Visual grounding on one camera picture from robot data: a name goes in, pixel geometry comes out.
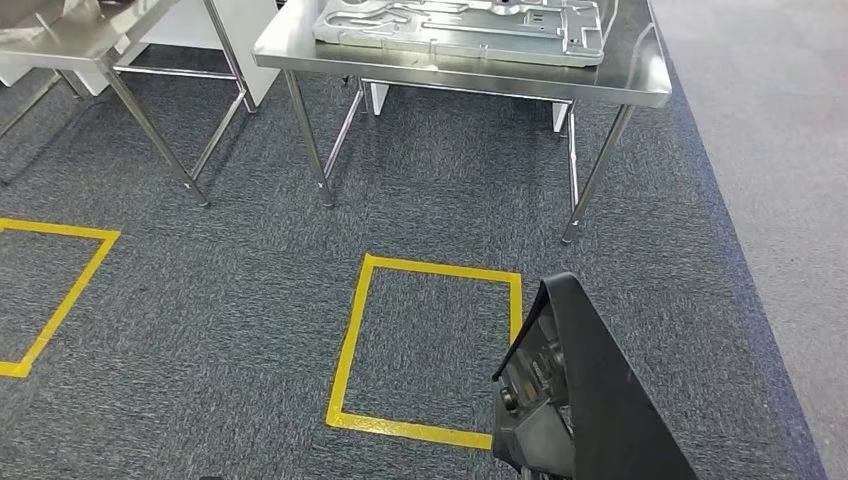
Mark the black plastic plate part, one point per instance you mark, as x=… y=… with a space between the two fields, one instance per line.
x=609 y=397

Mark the stainless steel workbench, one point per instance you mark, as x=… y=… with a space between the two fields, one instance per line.
x=629 y=73

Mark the yellow floor tape square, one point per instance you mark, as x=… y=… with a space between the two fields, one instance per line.
x=411 y=430

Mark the grey metal fixture plate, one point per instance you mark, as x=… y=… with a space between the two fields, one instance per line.
x=464 y=40

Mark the white cabinet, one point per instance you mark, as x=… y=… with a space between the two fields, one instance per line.
x=258 y=40

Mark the stainless steel table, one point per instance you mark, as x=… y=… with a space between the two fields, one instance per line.
x=79 y=46

